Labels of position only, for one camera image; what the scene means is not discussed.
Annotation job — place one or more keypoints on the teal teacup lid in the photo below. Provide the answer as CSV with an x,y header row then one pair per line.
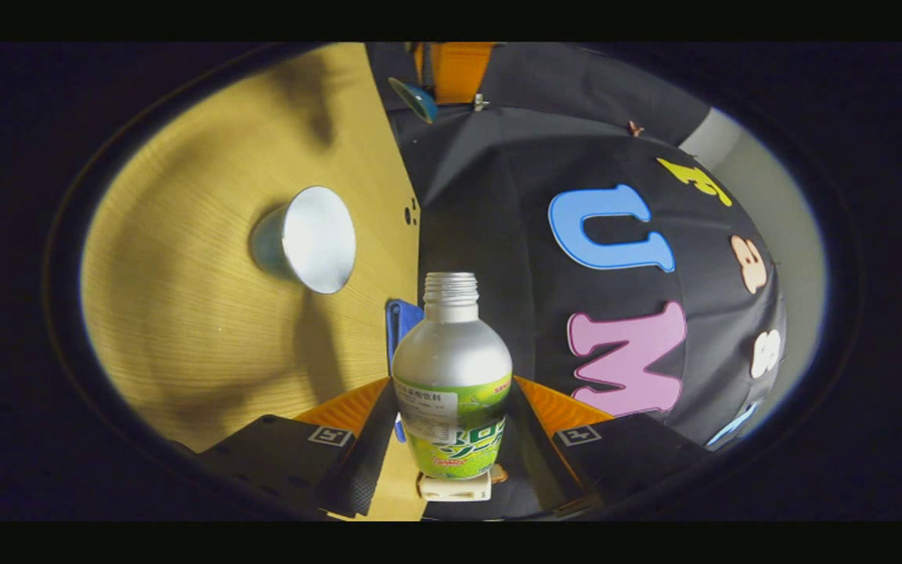
x,y
416,100

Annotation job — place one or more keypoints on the silver green water bottle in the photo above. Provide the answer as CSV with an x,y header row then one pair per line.
x,y
451,360

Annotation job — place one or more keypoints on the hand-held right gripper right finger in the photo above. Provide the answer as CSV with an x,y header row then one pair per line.
x,y
525,446

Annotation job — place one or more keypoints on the black backdrop cloth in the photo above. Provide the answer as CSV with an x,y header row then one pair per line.
x,y
498,196

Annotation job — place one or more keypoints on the blue folded towel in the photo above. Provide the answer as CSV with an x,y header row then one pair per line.
x,y
402,317

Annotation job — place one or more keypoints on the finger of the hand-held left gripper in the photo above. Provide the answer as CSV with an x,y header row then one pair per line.
x,y
421,59
459,70

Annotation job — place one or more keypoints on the teal white teacup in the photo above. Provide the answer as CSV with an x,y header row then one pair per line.
x,y
318,239

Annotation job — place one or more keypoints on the toast slice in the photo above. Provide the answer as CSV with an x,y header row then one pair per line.
x,y
499,473

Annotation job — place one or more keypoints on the white metal clip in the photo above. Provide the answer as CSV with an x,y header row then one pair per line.
x,y
481,102

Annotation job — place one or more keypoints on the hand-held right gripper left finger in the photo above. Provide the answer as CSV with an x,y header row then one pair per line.
x,y
365,454

